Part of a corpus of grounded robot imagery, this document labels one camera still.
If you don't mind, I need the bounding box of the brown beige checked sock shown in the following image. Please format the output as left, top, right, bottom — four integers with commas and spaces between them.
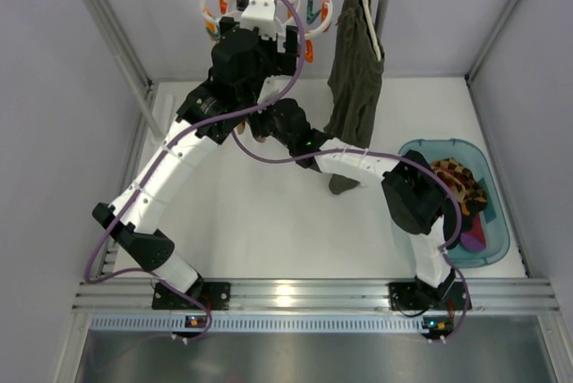
236, 121, 266, 143

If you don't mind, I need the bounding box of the red purple striped sock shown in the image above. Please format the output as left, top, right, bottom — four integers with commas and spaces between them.
460, 215, 487, 252

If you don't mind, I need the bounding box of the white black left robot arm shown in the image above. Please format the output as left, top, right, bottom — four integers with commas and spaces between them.
93, 17, 305, 299

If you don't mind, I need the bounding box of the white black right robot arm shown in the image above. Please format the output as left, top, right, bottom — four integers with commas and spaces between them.
248, 98, 462, 302

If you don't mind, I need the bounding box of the white clip sock hanger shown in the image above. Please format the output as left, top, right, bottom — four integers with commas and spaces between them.
199, 0, 333, 63

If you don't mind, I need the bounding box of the white garment hanger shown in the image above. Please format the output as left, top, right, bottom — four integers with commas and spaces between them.
362, 0, 381, 62

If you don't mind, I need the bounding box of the olive green hanging garment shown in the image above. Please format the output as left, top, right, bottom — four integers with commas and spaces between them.
322, 0, 386, 196

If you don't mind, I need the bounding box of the teal plastic basket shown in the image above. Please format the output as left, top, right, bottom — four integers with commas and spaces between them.
399, 139, 510, 268

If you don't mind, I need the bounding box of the yellow brown checked sock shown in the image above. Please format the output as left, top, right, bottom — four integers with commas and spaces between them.
431, 157, 488, 217

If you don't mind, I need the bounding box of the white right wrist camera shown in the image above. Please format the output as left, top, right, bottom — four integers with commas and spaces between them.
257, 77, 288, 105

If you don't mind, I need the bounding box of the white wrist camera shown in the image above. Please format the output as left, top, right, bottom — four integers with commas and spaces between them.
257, 77, 288, 105
239, 0, 278, 40

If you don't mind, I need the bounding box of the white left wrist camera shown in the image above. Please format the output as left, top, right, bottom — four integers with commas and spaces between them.
239, 0, 278, 40

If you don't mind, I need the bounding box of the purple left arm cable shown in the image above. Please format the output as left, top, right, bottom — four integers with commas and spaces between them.
83, 0, 308, 339

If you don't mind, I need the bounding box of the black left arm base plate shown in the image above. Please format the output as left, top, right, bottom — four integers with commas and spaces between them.
151, 282, 231, 311

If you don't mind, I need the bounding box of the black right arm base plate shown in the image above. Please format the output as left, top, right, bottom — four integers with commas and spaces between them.
389, 280, 468, 312

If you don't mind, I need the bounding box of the aluminium mounting rail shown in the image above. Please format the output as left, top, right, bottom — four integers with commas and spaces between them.
73, 278, 560, 314

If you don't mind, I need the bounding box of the white slotted cable duct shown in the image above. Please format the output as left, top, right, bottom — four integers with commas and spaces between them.
90, 313, 451, 334

